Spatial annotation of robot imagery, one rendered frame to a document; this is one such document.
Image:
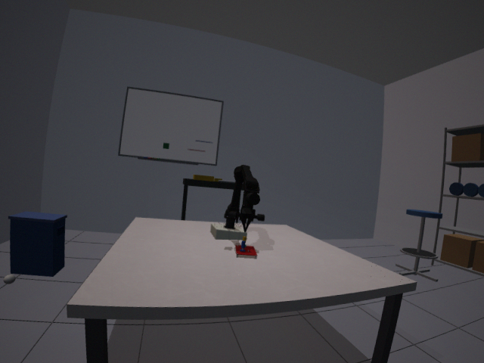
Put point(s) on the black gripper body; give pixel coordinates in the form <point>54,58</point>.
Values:
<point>259,217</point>

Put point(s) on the red circuit board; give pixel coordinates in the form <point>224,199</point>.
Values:
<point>245,250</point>

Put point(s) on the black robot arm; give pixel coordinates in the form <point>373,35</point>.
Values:
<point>243,175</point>

